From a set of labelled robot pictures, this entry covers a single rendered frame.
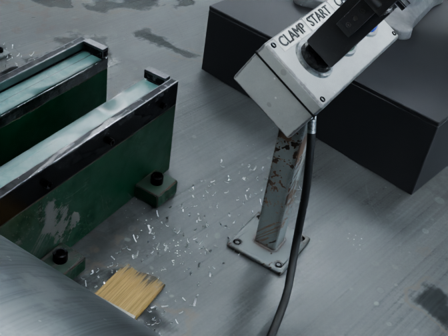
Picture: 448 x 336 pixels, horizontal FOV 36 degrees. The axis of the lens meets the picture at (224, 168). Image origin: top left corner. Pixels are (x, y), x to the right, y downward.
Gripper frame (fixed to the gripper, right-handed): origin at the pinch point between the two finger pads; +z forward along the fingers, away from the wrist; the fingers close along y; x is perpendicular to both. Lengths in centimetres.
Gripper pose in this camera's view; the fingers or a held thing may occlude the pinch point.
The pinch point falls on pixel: (350, 24)
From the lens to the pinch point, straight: 56.1
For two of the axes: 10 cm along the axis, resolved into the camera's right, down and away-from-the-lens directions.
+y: -5.3, 4.7, -7.0
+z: -5.2, 4.8, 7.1
